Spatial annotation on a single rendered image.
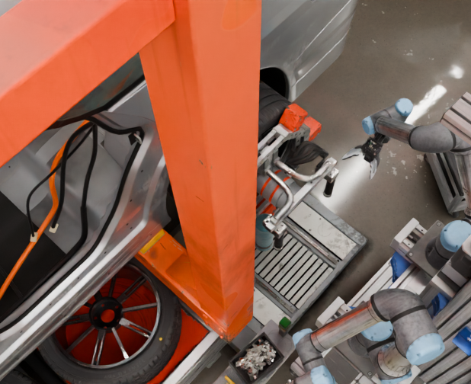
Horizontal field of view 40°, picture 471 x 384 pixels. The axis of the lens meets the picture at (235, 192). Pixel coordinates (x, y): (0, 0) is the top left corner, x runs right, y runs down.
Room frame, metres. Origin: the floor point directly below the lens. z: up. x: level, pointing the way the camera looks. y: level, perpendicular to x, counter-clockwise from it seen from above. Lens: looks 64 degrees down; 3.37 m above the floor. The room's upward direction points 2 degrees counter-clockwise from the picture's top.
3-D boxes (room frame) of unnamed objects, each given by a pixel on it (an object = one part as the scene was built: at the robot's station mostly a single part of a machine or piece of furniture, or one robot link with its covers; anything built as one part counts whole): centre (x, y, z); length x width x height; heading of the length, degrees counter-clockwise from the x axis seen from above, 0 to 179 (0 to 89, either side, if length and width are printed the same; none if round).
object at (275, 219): (1.12, -0.14, 1.03); 0.19 x 0.18 x 0.11; 46
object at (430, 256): (0.90, -0.85, 0.87); 0.15 x 0.15 x 0.10
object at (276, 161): (1.26, -0.28, 1.03); 0.19 x 0.18 x 0.11; 46
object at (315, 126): (1.51, -0.34, 0.85); 0.09 x 0.08 x 0.07; 136
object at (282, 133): (1.28, -0.13, 0.85); 0.54 x 0.07 x 0.54; 136
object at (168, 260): (0.98, 0.30, 0.69); 0.52 x 0.17 x 0.35; 46
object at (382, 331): (0.56, -0.50, 0.98); 0.13 x 0.12 x 0.14; 18
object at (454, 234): (0.91, -0.86, 0.98); 0.13 x 0.12 x 0.14; 115
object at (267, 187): (1.23, -0.18, 0.85); 0.21 x 0.14 x 0.14; 46
